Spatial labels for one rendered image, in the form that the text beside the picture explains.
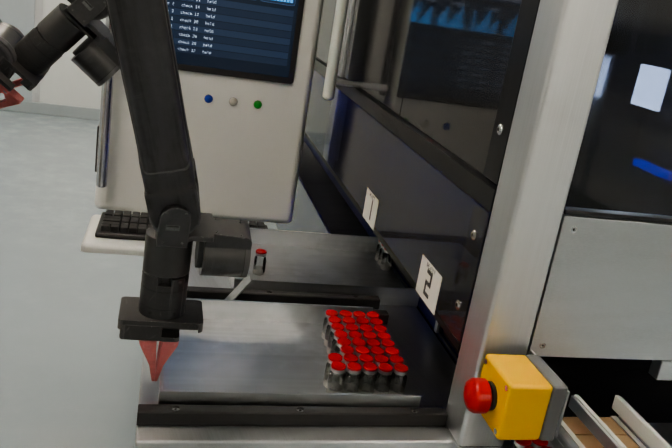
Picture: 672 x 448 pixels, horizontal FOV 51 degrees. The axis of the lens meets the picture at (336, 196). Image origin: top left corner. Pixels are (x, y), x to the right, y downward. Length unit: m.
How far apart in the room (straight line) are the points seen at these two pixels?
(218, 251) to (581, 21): 0.49
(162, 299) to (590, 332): 0.53
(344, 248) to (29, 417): 1.31
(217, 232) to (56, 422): 1.66
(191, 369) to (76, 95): 5.50
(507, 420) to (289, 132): 1.11
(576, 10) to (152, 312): 0.60
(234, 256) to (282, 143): 0.94
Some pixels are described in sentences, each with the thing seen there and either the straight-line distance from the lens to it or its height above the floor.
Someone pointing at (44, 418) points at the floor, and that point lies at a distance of 2.47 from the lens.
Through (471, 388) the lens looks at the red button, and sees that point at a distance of 0.84.
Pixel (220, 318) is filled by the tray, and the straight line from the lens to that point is 1.16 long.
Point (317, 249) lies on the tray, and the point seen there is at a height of 0.88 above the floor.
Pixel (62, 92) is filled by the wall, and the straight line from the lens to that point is 6.44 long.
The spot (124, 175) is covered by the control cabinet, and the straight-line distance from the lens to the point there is 1.80.
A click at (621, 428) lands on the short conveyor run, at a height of 0.93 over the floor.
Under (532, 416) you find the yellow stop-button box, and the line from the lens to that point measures 0.86.
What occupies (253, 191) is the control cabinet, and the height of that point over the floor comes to 0.89.
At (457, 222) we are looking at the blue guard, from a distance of 0.97.
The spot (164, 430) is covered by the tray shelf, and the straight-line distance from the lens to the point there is 0.91.
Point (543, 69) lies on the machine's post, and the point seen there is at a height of 1.36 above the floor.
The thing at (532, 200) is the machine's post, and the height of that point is 1.22.
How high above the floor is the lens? 1.42
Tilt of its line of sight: 16 degrees down
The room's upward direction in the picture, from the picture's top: 9 degrees clockwise
